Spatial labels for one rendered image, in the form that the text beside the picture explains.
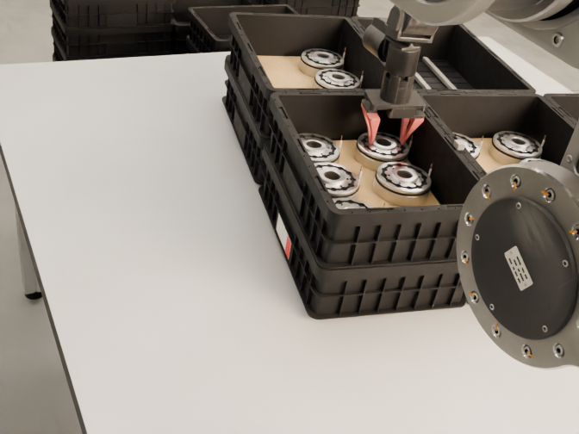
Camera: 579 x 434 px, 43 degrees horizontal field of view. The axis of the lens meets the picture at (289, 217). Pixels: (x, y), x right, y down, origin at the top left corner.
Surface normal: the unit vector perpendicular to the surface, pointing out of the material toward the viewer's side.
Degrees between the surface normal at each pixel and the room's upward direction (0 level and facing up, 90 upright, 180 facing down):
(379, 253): 90
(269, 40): 90
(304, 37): 90
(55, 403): 0
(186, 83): 0
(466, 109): 90
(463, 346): 0
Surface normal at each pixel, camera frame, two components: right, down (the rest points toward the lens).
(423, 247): 0.25, 0.59
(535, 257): -0.90, 0.14
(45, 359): 0.14, -0.80
